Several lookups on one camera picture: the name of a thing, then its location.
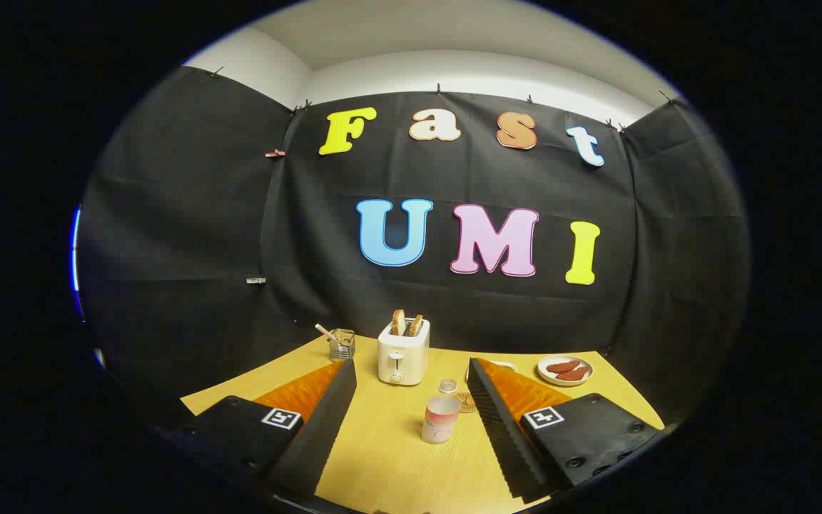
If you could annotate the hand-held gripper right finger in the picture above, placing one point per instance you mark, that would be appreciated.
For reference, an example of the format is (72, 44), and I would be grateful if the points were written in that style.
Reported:
(500, 428)

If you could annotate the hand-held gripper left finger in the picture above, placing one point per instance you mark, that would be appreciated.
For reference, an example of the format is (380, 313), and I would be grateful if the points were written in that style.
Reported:
(325, 428)

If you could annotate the round cork coaster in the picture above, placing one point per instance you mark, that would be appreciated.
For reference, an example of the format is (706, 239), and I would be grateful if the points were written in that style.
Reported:
(467, 405)

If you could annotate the clear juice bottle pink label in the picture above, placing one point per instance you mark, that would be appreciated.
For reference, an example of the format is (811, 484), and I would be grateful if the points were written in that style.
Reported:
(441, 421)

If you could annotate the white divided dish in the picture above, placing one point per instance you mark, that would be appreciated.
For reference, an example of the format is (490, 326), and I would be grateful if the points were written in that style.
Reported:
(500, 365)

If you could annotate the round white plate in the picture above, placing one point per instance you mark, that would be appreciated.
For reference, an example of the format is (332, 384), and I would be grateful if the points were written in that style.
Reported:
(546, 375)

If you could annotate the wooden table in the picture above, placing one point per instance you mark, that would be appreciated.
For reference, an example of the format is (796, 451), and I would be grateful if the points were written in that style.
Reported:
(397, 457)

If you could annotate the red meat piece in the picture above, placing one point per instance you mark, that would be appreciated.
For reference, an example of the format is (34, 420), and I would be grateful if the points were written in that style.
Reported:
(574, 374)
(562, 367)

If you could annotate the pink straw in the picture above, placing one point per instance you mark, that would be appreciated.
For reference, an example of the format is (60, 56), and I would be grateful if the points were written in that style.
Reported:
(325, 332)

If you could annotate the white toaster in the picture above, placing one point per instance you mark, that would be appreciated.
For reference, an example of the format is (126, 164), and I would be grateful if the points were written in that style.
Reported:
(404, 353)

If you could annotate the toast slice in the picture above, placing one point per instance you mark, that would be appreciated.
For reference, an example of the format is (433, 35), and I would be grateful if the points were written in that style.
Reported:
(398, 323)
(415, 325)

